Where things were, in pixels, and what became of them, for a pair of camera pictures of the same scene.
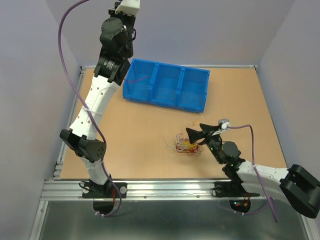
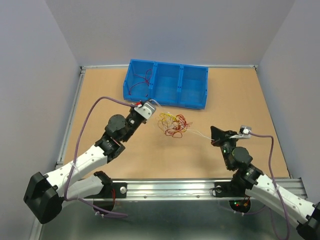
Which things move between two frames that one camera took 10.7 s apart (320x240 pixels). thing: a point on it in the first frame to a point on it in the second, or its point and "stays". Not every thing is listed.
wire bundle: [182, 144] to [172, 125]
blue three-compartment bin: [166, 84] stays
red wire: [131, 81] to [145, 79]
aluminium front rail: [143, 190] stays
